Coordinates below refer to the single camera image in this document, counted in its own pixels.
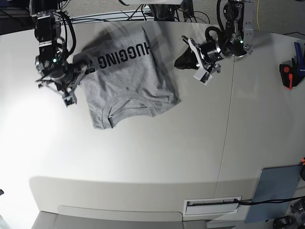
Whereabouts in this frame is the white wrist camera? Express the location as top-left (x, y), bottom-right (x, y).
top-left (62, 94), bottom-right (77, 107)
top-left (194, 68), bottom-right (213, 85)

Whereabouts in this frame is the black cable on table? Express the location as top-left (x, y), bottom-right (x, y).
top-left (233, 196), bottom-right (305, 206)

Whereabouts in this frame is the grey T-shirt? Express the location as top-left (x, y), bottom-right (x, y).
top-left (73, 28), bottom-right (178, 130)

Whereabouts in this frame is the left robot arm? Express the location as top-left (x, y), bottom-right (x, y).
top-left (174, 0), bottom-right (254, 84)

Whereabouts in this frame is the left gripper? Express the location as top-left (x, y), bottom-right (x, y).
top-left (174, 35), bottom-right (222, 78)

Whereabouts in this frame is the blue bar clamp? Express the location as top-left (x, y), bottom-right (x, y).
top-left (294, 42), bottom-right (305, 77)

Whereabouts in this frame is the blue grey flat board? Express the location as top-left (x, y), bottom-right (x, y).
top-left (244, 165), bottom-right (301, 224)

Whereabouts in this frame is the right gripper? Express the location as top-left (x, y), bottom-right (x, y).
top-left (35, 61), bottom-right (95, 97)

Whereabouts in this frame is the black orange bar clamp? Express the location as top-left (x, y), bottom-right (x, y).
top-left (279, 59), bottom-right (305, 90)

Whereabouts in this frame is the black orange tool at edge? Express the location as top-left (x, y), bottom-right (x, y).
top-left (300, 158), bottom-right (305, 181)

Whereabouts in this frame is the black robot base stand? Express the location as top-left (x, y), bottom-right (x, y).
top-left (144, 4), bottom-right (180, 22)

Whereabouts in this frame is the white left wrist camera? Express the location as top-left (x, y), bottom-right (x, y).
top-left (194, 68), bottom-right (213, 85)

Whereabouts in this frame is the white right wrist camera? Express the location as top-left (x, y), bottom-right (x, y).
top-left (62, 94), bottom-right (77, 107)

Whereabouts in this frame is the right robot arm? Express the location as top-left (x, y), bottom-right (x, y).
top-left (30, 0), bottom-right (90, 105)

